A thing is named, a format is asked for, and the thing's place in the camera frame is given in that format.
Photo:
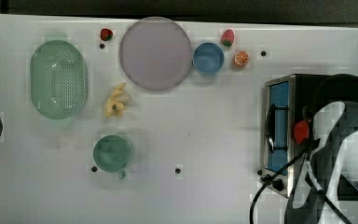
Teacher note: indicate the red strawberry toy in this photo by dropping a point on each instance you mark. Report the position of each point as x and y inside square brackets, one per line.
[106, 34]

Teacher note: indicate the large lilac round plate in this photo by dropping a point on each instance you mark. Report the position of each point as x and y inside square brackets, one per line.
[155, 54]

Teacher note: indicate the pink strawberry toy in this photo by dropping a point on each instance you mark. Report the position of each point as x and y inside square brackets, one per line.
[228, 38]

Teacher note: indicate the blue bowl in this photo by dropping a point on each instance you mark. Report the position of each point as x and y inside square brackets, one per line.
[208, 58]

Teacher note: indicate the green mug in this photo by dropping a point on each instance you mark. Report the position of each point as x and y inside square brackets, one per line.
[112, 154]

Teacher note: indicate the green perforated colander basket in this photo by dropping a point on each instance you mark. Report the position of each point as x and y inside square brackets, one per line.
[59, 80]

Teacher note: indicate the yellow banana bunch toy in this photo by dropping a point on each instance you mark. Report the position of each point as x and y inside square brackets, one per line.
[115, 104]

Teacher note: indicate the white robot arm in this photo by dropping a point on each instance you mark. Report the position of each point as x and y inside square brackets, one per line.
[331, 154]

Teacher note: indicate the orange slice toy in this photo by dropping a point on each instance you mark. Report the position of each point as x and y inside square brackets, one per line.
[241, 58]

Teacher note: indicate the silver black toaster oven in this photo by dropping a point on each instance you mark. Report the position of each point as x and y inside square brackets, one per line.
[288, 100]

